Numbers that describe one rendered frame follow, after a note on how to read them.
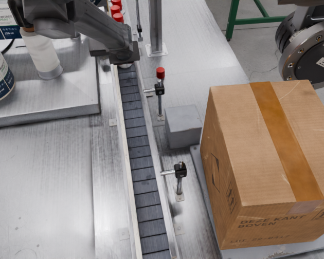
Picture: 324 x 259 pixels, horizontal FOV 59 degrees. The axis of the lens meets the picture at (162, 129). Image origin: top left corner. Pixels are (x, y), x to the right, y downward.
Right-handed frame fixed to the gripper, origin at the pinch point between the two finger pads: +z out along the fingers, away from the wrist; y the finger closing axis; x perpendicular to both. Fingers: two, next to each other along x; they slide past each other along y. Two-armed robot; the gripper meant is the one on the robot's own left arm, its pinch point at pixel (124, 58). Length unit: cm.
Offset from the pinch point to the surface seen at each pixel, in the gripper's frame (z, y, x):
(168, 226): -42, -4, 48
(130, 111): -8.8, 0.8, 19.8
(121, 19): -9.8, -0.8, -10.4
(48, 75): 3.4, 28.2, 1.5
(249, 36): 155, -120, -44
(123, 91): -2.6, 2.1, 12.1
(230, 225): -48, -16, 48
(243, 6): 189, -134, -86
